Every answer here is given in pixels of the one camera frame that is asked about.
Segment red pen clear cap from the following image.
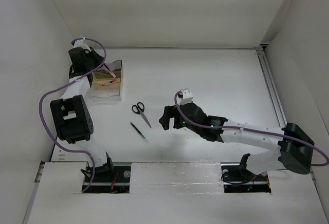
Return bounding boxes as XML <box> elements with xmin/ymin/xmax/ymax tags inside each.
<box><xmin>103</xmin><ymin>64</ymin><xmax>116</xmax><ymax>78</ymax></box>

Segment black handled scissors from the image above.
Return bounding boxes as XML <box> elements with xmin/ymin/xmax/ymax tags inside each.
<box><xmin>132</xmin><ymin>102</ymin><xmax>152</xmax><ymax>128</ymax></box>

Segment green pen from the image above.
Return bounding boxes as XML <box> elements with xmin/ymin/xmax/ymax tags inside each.
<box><xmin>130</xmin><ymin>122</ymin><xmax>149</xmax><ymax>144</ymax></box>

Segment red pen with orange cap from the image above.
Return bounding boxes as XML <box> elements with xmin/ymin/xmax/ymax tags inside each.
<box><xmin>98</xmin><ymin>79</ymin><xmax>120</xmax><ymax>87</ymax></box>

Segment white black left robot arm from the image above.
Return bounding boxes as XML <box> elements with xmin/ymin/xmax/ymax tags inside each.
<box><xmin>50</xmin><ymin>46</ymin><xmax>115</xmax><ymax>181</ymax></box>

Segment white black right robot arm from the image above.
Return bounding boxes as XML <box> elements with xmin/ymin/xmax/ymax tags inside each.
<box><xmin>159</xmin><ymin>103</ymin><xmax>314</xmax><ymax>180</ymax></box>

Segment clear tiered organizer box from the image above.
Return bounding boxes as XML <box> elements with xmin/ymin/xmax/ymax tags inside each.
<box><xmin>87</xmin><ymin>60</ymin><xmax>123</xmax><ymax>102</ymax></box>

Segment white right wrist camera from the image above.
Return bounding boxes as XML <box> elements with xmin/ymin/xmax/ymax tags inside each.
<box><xmin>178</xmin><ymin>88</ymin><xmax>193</xmax><ymax>105</ymax></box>

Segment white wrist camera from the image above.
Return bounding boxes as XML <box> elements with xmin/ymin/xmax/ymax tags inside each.
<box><xmin>73</xmin><ymin>39</ymin><xmax>91</xmax><ymax>52</ymax></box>
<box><xmin>178</xmin><ymin>88</ymin><xmax>193</xmax><ymax>105</ymax></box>

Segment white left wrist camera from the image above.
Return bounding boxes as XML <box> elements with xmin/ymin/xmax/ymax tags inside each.
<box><xmin>73</xmin><ymin>39</ymin><xmax>91</xmax><ymax>52</ymax></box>

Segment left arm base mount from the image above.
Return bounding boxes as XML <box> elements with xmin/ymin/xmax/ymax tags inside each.
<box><xmin>81</xmin><ymin>164</ymin><xmax>131</xmax><ymax>194</ymax></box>

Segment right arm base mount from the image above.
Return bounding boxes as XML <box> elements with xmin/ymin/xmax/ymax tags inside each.
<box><xmin>221</xmin><ymin>154</ymin><xmax>271</xmax><ymax>193</ymax></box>

